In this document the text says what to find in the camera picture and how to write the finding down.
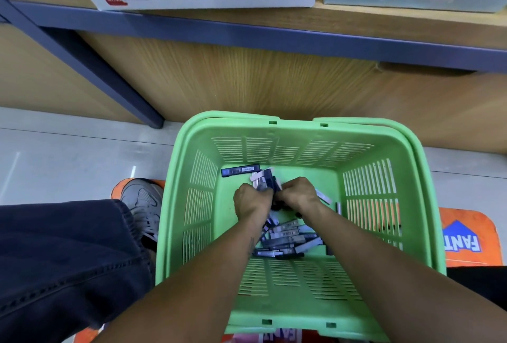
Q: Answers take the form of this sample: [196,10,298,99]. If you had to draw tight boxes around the person's left forearm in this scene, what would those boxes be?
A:
[95,208,270,343]

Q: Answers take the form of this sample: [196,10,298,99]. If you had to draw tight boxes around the person's right forearm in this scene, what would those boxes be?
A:
[297,200,507,343]

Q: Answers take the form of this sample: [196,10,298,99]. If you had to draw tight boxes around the pile of lead cases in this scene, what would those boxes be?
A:
[220,163,343,259]

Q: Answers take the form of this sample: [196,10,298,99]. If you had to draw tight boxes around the person's left hand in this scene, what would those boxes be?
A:
[233,182,275,225]

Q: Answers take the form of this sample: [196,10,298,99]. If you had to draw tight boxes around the person's right hand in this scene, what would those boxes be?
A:
[277,176,322,217]

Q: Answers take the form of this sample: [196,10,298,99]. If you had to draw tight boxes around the grey sneaker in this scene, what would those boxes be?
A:
[119,179,166,251]

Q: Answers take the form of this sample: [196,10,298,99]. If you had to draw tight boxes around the green plastic basket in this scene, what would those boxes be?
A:
[155,111,448,342]

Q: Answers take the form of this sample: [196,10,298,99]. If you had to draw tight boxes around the colourful printed mat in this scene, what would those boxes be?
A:
[75,178,503,343]

